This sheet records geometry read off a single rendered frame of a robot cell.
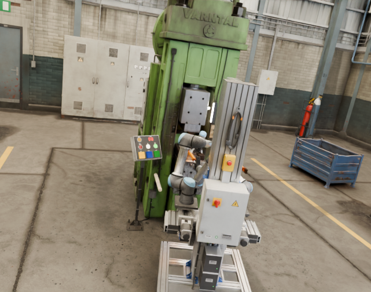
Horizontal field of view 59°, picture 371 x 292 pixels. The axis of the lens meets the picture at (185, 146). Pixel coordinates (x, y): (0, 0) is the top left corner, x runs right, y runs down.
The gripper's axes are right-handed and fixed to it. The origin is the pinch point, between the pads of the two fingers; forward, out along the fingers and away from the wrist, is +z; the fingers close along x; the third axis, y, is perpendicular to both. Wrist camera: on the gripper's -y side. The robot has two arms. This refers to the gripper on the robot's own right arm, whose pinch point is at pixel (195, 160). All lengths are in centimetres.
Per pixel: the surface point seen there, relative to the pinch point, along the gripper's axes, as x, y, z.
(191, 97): -8, -68, 28
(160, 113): -41, -43, 41
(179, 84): -23, -80, 41
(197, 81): -1, -86, 41
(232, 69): 40, -106, 42
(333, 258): 185, 102, -44
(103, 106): -119, 54, 548
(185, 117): -12, -43, 27
